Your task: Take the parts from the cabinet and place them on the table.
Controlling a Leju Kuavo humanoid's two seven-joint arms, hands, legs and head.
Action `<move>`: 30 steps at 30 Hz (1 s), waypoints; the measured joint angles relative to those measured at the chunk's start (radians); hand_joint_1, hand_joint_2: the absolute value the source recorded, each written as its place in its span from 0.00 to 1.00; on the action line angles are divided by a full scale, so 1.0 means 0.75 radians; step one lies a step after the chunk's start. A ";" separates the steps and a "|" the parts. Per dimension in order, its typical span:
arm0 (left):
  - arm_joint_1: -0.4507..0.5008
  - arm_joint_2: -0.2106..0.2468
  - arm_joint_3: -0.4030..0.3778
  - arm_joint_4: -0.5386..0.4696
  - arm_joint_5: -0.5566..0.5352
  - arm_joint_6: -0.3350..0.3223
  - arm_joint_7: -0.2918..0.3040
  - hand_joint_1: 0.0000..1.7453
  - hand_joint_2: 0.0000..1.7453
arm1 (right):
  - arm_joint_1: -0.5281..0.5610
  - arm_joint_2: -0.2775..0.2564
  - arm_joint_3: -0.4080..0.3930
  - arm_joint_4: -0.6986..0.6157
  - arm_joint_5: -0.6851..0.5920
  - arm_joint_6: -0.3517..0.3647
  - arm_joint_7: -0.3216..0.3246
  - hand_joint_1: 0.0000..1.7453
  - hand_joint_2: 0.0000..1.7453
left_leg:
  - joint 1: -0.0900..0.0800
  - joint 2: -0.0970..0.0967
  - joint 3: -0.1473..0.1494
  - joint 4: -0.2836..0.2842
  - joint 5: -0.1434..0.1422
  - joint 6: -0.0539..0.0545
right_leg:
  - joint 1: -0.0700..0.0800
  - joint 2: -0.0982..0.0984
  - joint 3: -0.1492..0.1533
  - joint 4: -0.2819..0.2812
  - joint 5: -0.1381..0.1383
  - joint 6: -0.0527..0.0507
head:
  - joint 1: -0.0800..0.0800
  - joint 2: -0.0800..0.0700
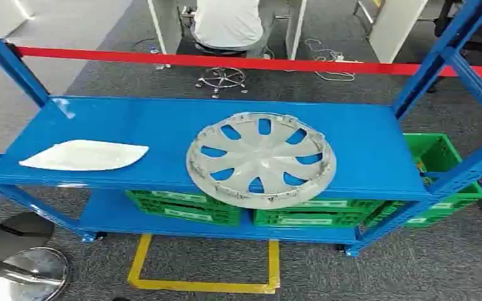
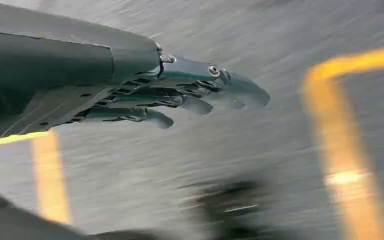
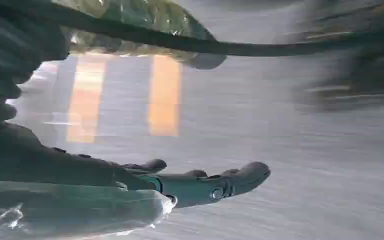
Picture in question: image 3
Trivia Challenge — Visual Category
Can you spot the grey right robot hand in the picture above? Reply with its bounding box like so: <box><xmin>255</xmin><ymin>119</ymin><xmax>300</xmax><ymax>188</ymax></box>
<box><xmin>0</xmin><ymin>123</ymin><xmax>272</xmax><ymax>209</ymax></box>

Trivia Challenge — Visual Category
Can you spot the yellow tape strip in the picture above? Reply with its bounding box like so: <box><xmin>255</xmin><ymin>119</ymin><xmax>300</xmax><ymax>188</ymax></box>
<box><xmin>147</xmin><ymin>54</ymin><xmax>183</xmax><ymax>138</ymax></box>
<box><xmin>66</xmin><ymin>53</ymin><xmax>109</xmax><ymax>144</ymax></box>

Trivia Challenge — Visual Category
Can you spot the right arm ribbed grey sleeve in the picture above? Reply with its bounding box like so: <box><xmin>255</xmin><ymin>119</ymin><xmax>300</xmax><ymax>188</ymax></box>
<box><xmin>0</xmin><ymin>5</ymin><xmax>70</xmax><ymax>128</ymax></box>

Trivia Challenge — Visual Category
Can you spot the clear bag of metal parts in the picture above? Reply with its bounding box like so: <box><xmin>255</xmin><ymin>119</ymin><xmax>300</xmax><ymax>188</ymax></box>
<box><xmin>52</xmin><ymin>0</ymin><xmax>228</xmax><ymax>71</ymax></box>

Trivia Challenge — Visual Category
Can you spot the dark tray of metal parts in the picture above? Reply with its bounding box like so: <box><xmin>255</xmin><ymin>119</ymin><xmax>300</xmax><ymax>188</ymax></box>
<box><xmin>289</xmin><ymin>0</ymin><xmax>384</xmax><ymax>114</ymax></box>

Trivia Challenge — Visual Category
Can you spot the black cable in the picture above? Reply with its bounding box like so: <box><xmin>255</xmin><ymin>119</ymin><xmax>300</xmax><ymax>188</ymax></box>
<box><xmin>0</xmin><ymin>2</ymin><xmax>384</xmax><ymax>58</ymax></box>

